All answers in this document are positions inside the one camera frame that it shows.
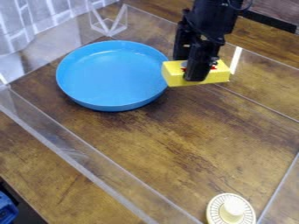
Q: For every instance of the blue round tray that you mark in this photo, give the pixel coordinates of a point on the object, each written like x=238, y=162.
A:
x=113, y=75

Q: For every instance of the clear acrylic barrier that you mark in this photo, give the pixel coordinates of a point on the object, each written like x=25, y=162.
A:
x=127, y=189

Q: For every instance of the clear acrylic corner bracket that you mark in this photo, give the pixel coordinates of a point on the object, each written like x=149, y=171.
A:
x=107, y=18

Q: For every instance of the blue object at corner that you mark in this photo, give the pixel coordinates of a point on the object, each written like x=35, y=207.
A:
x=9, y=210

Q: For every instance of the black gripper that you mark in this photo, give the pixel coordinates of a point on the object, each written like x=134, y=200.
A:
x=210, y=18

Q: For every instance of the yellow butter brick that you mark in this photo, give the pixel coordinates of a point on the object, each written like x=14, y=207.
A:
x=174, y=68

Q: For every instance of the cream round lid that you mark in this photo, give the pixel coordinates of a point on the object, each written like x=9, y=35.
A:
x=230, y=209

